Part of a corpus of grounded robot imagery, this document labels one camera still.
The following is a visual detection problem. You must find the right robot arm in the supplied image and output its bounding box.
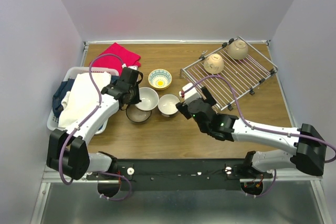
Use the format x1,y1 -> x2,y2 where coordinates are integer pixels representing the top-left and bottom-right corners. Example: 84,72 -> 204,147
176,83 -> 326,178

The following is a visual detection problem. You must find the navy blue garment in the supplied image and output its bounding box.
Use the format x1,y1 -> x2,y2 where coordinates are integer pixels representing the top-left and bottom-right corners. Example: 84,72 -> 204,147
52,72 -> 119,124

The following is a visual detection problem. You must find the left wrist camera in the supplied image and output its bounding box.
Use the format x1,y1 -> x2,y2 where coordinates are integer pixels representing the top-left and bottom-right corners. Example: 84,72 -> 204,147
128,66 -> 138,70

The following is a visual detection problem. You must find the wire dish rack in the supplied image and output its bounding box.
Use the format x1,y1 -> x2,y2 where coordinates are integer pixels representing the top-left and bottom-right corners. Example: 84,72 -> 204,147
180,36 -> 278,112

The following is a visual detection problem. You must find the teal white bowl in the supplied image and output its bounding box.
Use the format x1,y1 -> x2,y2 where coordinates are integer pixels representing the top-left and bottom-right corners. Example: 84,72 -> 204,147
157,94 -> 180,118

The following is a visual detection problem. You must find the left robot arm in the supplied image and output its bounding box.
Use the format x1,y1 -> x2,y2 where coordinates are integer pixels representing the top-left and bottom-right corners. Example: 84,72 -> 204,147
46,67 -> 143,185

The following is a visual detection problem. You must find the plain beige bowl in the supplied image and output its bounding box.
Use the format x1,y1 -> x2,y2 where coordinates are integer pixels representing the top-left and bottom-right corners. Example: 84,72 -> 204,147
227,40 -> 248,60

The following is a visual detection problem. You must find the red bowl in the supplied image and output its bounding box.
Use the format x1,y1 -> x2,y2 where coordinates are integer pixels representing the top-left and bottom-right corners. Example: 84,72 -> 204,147
135,87 -> 160,111

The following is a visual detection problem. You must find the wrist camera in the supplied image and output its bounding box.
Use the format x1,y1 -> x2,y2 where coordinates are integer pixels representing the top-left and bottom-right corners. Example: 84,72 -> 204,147
179,83 -> 202,105
128,66 -> 138,70

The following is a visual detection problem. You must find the aluminium frame rail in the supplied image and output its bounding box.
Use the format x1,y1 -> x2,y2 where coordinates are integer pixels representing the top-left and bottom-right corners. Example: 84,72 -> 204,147
42,167 -> 323,183

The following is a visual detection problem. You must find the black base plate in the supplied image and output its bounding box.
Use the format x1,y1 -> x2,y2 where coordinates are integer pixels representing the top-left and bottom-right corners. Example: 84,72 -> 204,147
86,158 -> 274,192

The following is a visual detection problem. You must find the beige bowl with drawing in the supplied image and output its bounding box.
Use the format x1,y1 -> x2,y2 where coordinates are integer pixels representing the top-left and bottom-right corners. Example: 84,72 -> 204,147
203,54 -> 224,74

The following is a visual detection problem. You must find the red folded cloth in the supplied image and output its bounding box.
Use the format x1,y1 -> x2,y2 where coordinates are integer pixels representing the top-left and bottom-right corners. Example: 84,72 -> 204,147
92,43 -> 141,74

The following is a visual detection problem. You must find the cream striped bowl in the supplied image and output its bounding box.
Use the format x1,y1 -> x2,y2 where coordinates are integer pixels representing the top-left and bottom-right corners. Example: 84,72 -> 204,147
148,69 -> 172,84

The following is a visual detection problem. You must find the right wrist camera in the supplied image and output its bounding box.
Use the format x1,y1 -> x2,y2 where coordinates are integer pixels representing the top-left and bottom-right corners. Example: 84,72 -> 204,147
179,83 -> 202,105

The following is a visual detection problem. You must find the white cloth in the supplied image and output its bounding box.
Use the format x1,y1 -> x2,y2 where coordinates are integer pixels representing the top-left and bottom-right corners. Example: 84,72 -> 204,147
58,72 -> 111,128

